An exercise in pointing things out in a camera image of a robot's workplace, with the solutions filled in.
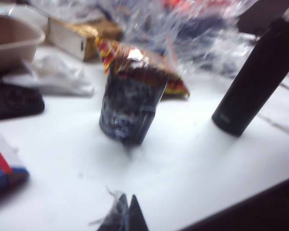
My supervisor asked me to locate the black thermos flask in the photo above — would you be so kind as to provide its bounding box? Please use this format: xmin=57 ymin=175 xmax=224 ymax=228
xmin=211 ymin=7 xmax=289 ymax=138

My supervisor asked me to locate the beige paper pulp bowl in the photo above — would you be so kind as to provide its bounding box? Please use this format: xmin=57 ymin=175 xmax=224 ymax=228
xmin=0 ymin=14 xmax=46 ymax=73

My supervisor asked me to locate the blue cardboard box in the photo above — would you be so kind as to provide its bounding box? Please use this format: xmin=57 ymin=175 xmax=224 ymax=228
xmin=0 ymin=125 xmax=30 ymax=196

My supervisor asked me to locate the white crumpled tissue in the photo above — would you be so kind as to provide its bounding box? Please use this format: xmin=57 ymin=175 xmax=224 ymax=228
xmin=2 ymin=47 xmax=95 ymax=97

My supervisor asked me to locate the black phone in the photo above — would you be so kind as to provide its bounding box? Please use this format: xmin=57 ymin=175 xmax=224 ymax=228
xmin=0 ymin=81 xmax=45 ymax=121

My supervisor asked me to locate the dark textured glass cup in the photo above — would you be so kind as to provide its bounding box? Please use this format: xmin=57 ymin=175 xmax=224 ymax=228
xmin=98 ymin=55 xmax=169 ymax=147

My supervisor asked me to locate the clear crumpled plastic bag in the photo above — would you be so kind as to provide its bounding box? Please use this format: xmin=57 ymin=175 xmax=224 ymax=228
xmin=120 ymin=0 xmax=263 ymax=80

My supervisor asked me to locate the orange striped snack bag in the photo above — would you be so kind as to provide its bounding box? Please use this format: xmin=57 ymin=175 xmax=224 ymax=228
xmin=95 ymin=36 xmax=191 ymax=101

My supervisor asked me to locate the white and brown carton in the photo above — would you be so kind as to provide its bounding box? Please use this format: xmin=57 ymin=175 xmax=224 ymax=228
xmin=47 ymin=18 xmax=124 ymax=63

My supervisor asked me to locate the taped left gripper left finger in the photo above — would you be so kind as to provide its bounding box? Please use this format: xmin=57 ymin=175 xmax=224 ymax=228
xmin=96 ymin=186 xmax=131 ymax=231

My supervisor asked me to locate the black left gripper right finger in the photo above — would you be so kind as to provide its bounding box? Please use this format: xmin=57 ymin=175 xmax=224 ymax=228
xmin=129 ymin=194 xmax=150 ymax=231

